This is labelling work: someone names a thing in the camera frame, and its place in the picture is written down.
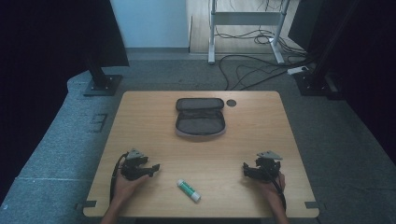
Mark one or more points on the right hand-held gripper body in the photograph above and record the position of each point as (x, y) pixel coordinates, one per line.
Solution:
(267, 168)

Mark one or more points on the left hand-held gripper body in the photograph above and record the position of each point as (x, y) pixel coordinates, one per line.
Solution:
(132, 168)

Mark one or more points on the white green glue stick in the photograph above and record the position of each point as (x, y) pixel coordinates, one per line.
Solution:
(188, 190)

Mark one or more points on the grey pencil case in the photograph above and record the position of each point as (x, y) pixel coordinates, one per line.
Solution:
(200, 119)

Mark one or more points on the person's left hand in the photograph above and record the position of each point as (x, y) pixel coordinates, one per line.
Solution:
(126, 186)

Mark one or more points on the person's right hand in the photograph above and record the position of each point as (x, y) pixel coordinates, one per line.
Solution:
(270, 188)

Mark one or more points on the dark floor hatch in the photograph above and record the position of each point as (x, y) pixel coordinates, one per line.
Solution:
(98, 122)

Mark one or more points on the round dark table grommet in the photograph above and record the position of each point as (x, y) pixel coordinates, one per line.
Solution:
(231, 103)

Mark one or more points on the black metal stand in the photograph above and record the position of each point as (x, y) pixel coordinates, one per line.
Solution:
(317, 74)
(101, 79)

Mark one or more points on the white power strip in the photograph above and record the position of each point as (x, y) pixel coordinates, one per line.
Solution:
(297, 70)

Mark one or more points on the dark curtain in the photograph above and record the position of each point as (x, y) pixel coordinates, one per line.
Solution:
(367, 62)
(46, 46)

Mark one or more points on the white desk frame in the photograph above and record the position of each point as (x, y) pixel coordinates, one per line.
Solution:
(246, 18)

